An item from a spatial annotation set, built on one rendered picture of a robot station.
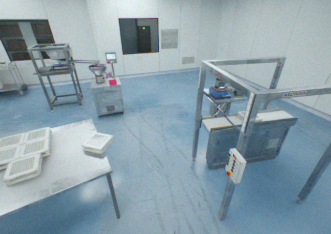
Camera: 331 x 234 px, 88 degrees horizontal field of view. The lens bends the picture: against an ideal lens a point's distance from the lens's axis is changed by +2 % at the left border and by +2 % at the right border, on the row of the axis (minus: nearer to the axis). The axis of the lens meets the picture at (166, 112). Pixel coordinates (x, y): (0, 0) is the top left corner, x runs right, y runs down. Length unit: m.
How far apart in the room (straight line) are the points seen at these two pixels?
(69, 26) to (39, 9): 0.78
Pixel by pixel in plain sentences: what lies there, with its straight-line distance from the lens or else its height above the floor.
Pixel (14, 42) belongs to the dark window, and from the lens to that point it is 7.02.
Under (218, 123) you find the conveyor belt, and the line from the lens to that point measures 2.45.
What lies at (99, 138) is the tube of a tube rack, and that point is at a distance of 2.10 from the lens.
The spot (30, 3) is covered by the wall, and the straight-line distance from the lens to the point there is 6.77.
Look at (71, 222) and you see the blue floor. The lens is 2.62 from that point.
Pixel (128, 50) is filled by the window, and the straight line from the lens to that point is 6.72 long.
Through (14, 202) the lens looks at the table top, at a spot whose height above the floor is 0.82.
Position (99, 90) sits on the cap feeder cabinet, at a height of 0.68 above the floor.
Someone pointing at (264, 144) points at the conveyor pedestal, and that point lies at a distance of 3.07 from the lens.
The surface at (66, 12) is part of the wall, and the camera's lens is 6.61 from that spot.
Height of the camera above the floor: 2.11
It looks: 30 degrees down
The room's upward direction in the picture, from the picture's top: straight up
